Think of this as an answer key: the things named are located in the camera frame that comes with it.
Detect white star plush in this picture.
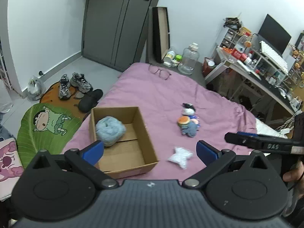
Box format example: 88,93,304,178
167,147,193,169

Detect blue denim plush toy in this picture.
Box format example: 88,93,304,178
181,121,197,137

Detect hamburger plush toy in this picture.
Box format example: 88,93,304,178
177,116,191,127

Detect black scrunchie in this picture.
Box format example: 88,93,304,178
182,103,196,112

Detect blue tissue pack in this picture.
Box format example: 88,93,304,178
189,115,200,126

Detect person's right hand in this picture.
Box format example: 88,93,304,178
282,161,304,219

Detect light blue fluffy plush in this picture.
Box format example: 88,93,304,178
95,116,126,147

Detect brown cardboard box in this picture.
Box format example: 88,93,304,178
89,107,159,179

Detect pink bed sheet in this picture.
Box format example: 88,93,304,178
62,62,272,186

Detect black slippers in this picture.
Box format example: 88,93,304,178
78,89,103,113

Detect green leaf cartoon rug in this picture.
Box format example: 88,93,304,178
17,104,82,168

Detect white desk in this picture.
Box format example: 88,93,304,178
205,46,296,115

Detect grey left sneaker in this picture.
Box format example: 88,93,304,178
58,74,71,100

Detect grey sneaker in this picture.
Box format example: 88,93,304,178
70,73,93,93
58,74,71,100

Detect orange round floor mat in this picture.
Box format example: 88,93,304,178
40,82,90,120

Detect grey right sneaker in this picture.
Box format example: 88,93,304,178
70,73,93,93

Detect pink cartoon cushion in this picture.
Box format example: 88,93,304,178
0,138,24,201

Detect white keyboard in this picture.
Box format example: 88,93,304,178
260,41,288,75

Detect small plastic bag with trash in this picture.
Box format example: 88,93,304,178
27,76,46,100

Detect dark framed eyeglasses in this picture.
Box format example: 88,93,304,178
148,64,171,80

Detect clear large water jug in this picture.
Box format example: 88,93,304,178
178,43,200,75

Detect large white plastic bag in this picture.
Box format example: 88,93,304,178
0,80,13,114

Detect green small cup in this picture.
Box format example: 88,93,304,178
175,55,182,62

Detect white drawer organizer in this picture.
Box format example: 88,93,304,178
218,27,241,48

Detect black computer monitor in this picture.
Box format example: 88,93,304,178
258,14,291,56

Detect leaning black framed board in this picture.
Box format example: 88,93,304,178
152,7,170,63

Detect grey entrance door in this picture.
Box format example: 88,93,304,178
81,0,158,72

